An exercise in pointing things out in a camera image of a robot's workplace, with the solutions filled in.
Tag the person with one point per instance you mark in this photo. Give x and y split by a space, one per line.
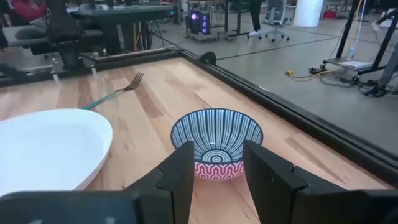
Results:
255 15
28 9

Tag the black round knob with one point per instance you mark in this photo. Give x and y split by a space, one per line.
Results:
207 58

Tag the white round pillar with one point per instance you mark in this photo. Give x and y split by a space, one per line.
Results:
308 12

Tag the black work table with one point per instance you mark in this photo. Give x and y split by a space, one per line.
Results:
124 14

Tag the black aluminium table frame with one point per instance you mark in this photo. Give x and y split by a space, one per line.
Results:
311 124

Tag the grey office chair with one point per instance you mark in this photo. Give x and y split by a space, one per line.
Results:
276 15

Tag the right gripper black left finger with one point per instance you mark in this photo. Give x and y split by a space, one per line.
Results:
174 186

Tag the black wheeled stand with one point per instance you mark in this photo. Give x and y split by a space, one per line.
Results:
381 46

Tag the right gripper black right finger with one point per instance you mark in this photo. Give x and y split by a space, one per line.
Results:
273 193

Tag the white round plate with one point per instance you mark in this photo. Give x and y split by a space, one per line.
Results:
53 149

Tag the blue striped bowl pink base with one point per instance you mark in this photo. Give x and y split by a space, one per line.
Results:
217 130

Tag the black desk with legs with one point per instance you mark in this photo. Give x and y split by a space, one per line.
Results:
237 18

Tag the red box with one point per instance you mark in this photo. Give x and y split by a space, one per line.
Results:
330 14

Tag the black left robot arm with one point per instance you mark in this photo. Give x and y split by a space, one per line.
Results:
66 28

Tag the clear water bottle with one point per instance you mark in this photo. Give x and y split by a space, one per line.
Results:
351 53

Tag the computer tower purple lights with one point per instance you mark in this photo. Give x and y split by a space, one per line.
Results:
199 21

